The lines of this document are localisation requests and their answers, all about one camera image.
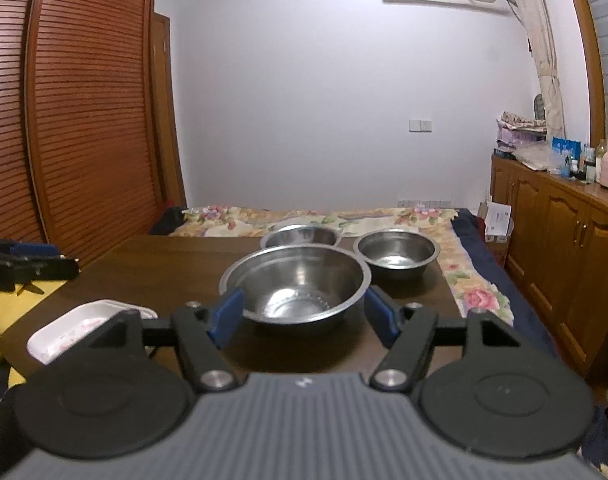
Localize dark blue cloth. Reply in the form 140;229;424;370
451;207;560;361

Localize yellow plush toy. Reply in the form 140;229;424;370
0;280;47;388

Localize wooden louvered wardrobe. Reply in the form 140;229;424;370
0;0;187;271

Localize white carton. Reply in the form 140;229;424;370
479;201;514;243

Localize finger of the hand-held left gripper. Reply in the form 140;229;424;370
0;240;59;261
11;257;79;283

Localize blue box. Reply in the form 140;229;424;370
551;136;583;162

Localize cream patterned curtain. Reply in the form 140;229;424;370
504;0;567;131

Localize large steel bowl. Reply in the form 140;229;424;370
219;246;372;337

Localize wooden window frame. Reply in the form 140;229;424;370
559;0;608;147

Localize wooden sideboard cabinet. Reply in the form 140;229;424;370
490;154;608;386

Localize white floral square plate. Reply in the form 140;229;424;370
26;300;157;366

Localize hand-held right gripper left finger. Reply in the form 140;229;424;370
86;287;245;393

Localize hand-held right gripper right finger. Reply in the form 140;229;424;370
365;285;522;392

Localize pile of floral cloth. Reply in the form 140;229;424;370
496;111;548;154

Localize clear plastic bag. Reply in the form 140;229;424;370
514;142;560;172

